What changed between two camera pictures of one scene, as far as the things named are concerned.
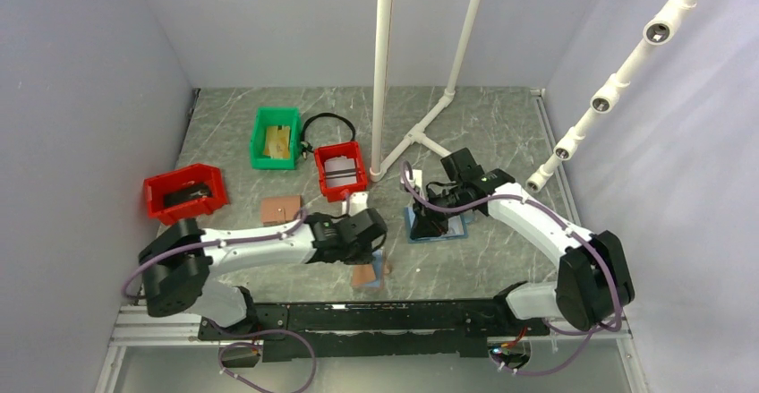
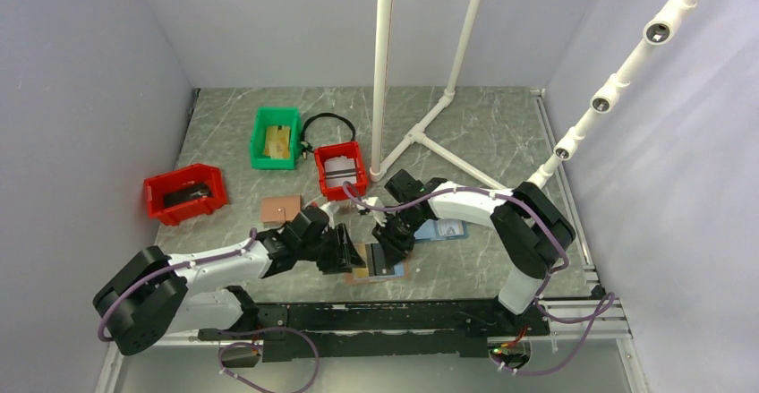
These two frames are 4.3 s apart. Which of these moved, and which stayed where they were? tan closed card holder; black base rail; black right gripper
Moved: black right gripper
Stayed: tan closed card holder; black base rail
